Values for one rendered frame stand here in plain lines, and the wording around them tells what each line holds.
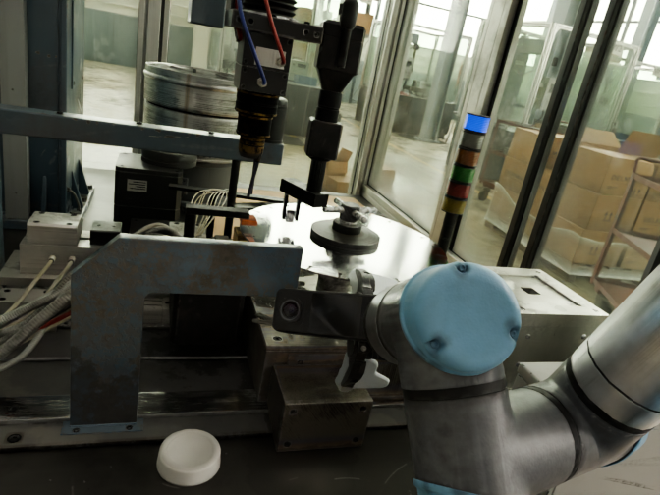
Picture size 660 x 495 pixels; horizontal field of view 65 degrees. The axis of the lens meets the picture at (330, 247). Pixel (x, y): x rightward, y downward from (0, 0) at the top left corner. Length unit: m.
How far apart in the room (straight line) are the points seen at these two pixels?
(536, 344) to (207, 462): 0.53
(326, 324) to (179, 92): 0.95
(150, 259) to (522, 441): 0.40
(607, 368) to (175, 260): 0.42
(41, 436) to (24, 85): 0.73
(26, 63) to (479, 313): 1.04
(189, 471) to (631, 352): 0.45
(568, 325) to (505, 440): 0.55
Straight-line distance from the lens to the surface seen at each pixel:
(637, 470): 0.78
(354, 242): 0.77
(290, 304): 0.53
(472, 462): 0.37
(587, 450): 0.45
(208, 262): 0.59
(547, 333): 0.90
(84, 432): 0.70
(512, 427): 0.39
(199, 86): 1.35
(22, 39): 1.20
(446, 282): 0.34
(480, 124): 1.01
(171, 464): 0.64
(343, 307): 0.52
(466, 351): 0.34
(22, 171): 1.25
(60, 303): 0.68
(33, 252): 0.93
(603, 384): 0.43
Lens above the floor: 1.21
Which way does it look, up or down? 20 degrees down
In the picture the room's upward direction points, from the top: 11 degrees clockwise
